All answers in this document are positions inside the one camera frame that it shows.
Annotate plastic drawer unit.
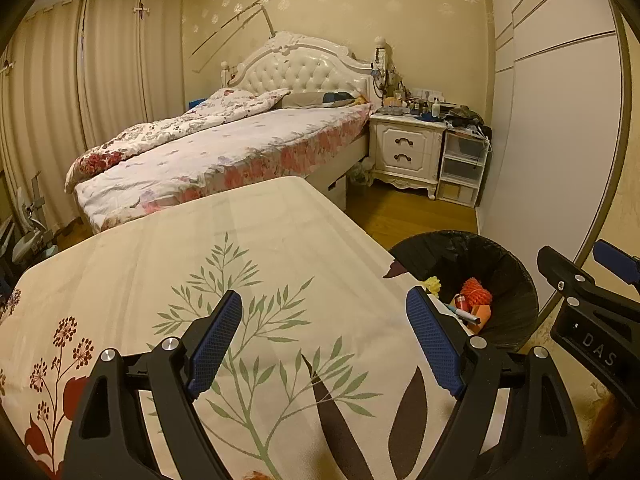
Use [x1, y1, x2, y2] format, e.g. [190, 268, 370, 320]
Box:
[435, 127, 491, 208]

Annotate thin wall rods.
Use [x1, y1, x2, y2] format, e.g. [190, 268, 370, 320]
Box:
[191, 0, 276, 73]

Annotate floral bed sheet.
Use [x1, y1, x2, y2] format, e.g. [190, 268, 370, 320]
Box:
[75, 105, 373, 231]

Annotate teal white toothpaste box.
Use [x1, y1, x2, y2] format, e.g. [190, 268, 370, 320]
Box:
[446, 296, 482, 326]

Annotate bin with black liner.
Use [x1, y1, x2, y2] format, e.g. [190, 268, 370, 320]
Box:
[387, 230, 540, 351]

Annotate person's right forearm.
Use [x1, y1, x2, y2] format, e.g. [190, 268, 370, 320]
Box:
[585, 390, 636, 466]

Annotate orange foam net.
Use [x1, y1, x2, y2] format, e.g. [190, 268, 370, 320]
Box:
[459, 279, 493, 308]

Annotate clear plastic bag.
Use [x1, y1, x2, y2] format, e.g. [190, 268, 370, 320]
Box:
[347, 160, 373, 186]

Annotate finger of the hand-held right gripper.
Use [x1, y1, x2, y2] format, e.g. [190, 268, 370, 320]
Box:
[536, 246, 608, 306]
[594, 240, 640, 286]

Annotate orange paper packet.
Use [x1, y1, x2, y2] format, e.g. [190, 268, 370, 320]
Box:
[467, 302, 493, 333]

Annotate dark cloth pile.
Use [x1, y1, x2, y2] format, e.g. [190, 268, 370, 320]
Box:
[444, 106, 493, 136]

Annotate cluttered desk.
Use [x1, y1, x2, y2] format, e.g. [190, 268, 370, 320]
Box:
[0, 215, 21, 301]

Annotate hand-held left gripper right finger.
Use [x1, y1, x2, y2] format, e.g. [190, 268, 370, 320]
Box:
[406, 285, 586, 480]

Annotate cluster of small bottles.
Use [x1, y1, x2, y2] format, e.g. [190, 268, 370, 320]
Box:
[377, 87, 448, 121]

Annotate floral quilt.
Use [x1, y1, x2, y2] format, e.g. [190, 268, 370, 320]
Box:
[64, 87, 292, 193]

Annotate cream leaf print cloth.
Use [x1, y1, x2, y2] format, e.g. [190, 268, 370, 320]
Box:
[0, 175, 481, 480]

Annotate white nightstand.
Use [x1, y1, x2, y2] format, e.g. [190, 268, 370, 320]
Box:
[367, 112, 448, 198]

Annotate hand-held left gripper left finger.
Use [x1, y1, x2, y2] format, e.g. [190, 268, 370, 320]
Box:
[62, 289, 243, 480]

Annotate white sliding wardrobe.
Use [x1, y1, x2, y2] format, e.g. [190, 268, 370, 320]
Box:
[480, 0, 631, 271]

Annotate cream curtain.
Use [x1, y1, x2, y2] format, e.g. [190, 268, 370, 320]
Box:
[0, 5, 86, 231]
[80, 0, 193, 146]

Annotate pillow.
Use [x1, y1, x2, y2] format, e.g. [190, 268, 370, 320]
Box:
[280, 91, 361, 109]

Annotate white bed with tufted headboard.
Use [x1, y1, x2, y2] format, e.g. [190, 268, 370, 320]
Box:
[64, 31, 373, 233]

